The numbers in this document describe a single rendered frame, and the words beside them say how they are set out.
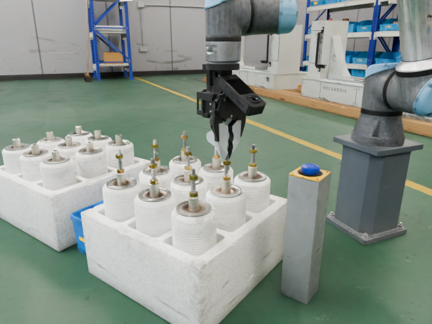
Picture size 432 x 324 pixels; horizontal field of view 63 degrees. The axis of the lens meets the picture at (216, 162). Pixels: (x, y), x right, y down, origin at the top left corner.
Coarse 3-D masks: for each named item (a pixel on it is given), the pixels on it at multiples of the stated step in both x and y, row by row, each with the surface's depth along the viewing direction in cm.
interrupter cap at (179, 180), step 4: (180, 176) 92; (200, 176) 91; (176, 180) 89; (180, 180) 89; (196, 180) 89; (200, 180) 89; (180, 184) 87; (184, 184) 86; (188, 184) 86; (196, 184) 87
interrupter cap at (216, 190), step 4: (220, 184) 86; (232, 184) 86; (212, 188) 84; (216, 188) 84; (220, 188) 84; (232, 188) 84; (236, 188) 84; (240, 188) 83; (212, 192) 81; (216, 192) 81; (220, 192) 82; (232, 192) 82; (236, 192) 82; (240, 192) 81; (216, 196) 80; (220, 196) 80; (224, 196) 79; (228, 196) 79; (232, 196) 80; (236, 196) 80
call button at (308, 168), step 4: (304, 164) 77; (308, 164) 77; (312, 164) 77; (304, 168) 75; (308, 168) 75; (312, 168) 75; (316, 168) 75; (304, 172) 76; (308, 172) 75; (312, 172) 75; (316, 172) 76
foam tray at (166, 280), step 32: (96, 224) 85; (128, 224) 83; (256, 224) 82; (96, 256) 89; (128, 256) 80; (160, 256) 73; (192, 256) 70; (224, 256) 73; (256, 256) 85; (128, 288) 84; (160, 288) 75; (192, 288) 69; (224, 288) 76; (192, 320) 71
